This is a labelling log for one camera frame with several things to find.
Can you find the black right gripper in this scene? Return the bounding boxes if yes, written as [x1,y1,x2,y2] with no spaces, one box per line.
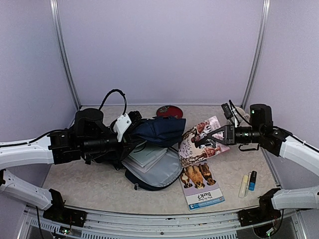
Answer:
[207,124,263,146]

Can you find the pink illustrated picture book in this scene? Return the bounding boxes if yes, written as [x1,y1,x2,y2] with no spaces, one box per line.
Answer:
[178,116,230,167]

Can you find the navy blue student backpack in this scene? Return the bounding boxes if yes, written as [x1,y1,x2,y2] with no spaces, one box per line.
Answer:
[84,115,187,192]

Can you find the blue white workbook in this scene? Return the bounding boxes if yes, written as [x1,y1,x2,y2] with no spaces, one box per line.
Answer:
[179,161,225,211]

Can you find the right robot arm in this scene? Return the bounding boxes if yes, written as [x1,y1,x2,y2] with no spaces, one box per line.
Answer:
[195,104,319,226]

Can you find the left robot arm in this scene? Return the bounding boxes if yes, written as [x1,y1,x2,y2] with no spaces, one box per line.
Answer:
[0,108,132,222]

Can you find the white cartoon mug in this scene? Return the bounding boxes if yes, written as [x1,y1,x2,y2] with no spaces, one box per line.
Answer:
[236,107,250,122]

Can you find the red floral round plate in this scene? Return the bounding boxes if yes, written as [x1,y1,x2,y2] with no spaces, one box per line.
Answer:
[156,105,183,119]

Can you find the white marker pen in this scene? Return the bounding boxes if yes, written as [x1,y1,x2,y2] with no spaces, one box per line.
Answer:
[244,171,252,197]

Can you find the blue capped black marker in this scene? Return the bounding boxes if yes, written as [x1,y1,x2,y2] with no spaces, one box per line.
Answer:
[248,171,257,191]

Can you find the cream highlighter pen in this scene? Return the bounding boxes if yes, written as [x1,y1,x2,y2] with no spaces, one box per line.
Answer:
[238,175,248,198]

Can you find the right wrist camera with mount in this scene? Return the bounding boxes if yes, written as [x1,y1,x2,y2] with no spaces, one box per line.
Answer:
[221,103,241,127]

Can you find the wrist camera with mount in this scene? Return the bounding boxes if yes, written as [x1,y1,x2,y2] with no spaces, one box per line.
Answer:
[221,103,241,127]
[111,111,142,142]

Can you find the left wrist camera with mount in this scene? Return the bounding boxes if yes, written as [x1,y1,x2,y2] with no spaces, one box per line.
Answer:
[111,111,142,142]

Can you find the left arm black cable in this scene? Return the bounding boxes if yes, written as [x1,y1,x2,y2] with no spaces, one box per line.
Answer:
[98,88,128,117]

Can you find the right aluminium frame post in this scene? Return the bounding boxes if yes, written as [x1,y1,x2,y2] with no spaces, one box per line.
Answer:
[241,0,271,109]

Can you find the aluminium frame post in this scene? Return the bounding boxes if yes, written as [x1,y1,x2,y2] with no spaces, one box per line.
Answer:
[49,0,81,111]
[241,0,271,109]

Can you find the front aluminium rail base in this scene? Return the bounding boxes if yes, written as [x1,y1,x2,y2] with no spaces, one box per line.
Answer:
[17,196,307,239]

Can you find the left aluminium frame post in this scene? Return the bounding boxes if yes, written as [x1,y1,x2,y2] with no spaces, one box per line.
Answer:
[49,0,81,111]

